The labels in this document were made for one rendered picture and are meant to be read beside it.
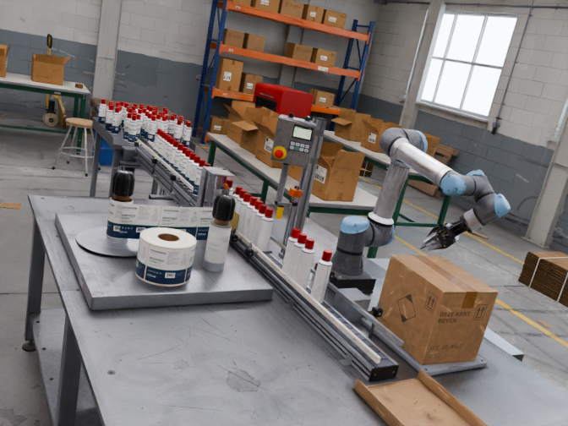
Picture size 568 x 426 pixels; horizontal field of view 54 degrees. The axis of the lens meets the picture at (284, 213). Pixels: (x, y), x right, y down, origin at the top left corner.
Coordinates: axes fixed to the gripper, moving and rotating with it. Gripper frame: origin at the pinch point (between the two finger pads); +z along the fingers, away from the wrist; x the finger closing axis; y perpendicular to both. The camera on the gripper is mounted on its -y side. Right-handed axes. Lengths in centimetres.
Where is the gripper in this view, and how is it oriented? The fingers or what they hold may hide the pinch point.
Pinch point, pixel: (423, 247)
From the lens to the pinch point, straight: 225.7
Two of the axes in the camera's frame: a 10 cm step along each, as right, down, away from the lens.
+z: -7.2, 4.9, 4.8
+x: 5.2, 8.5, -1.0
